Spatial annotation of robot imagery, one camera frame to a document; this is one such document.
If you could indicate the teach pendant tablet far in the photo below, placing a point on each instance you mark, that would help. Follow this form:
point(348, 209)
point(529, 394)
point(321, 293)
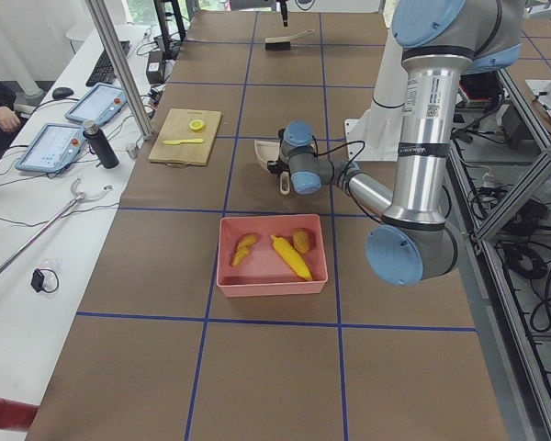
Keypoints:
point(101, 103)

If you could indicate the yellow plastic knife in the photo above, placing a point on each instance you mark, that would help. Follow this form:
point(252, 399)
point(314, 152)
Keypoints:
point(184, 141)

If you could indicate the black power adapter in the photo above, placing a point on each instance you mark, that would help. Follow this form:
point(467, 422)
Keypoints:
point(155, 68)

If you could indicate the teach pendant tablet near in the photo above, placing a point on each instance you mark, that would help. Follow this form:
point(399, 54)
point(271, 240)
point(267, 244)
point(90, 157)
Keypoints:
point(55, 147)

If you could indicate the black keyboard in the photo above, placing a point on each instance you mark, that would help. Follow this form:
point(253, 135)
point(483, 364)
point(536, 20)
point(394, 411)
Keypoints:
point(102, 72)

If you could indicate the wooden cutting board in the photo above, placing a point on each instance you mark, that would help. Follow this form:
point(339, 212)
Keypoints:
point(176, 127)

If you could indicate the metal reacher grabber tool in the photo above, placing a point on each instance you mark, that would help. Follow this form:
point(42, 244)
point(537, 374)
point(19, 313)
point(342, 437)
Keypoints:
point(78, 197)

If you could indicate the teach pendant tablet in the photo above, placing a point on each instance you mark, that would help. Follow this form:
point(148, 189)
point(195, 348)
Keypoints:
point(55, 147)
point(101, 103)

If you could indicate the brown toy potato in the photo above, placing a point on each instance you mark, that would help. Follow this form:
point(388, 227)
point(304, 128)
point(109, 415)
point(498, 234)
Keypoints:
point(301, 241)

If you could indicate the beige plastic dustpan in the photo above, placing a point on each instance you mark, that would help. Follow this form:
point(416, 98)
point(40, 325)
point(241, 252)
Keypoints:
point(270, 150)

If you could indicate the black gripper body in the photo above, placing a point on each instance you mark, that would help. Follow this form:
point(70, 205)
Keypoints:
point(274, 166)

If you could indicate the yellow toy corn cob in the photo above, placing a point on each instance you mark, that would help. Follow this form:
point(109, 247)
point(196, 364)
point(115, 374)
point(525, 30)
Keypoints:
point(291, 257)

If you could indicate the brown paper table mat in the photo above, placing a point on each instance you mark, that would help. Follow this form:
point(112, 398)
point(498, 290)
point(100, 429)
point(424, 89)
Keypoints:
point(157, 352)

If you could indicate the black water bottle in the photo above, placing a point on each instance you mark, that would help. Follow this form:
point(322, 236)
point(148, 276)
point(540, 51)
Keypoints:
point(99, 144)

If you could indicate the seated person hand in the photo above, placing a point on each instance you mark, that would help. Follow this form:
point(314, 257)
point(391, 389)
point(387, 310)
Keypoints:
point(9, 121)

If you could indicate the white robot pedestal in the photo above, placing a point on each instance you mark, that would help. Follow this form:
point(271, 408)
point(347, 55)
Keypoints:
point(380, 126)

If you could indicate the black computer mouse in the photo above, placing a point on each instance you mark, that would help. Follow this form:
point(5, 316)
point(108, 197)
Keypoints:
point(61, 92)

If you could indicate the red tube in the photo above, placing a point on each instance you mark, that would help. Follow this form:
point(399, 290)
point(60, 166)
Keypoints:
point(16, 415)

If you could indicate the toy ginger root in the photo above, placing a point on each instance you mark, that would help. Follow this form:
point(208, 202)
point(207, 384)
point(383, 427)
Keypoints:
point(243, 248)

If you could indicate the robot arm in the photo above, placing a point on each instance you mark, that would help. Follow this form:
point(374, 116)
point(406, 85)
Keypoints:
point(440, 42)

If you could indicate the aluminium frame post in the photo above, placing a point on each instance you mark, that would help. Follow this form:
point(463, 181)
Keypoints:
point(109, 38)

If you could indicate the lemon slices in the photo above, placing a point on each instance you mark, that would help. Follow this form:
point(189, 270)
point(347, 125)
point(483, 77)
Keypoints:
point(196, 124)

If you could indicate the pink plastic bin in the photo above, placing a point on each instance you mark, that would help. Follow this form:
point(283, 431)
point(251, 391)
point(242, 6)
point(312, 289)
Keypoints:
point(263, 272)

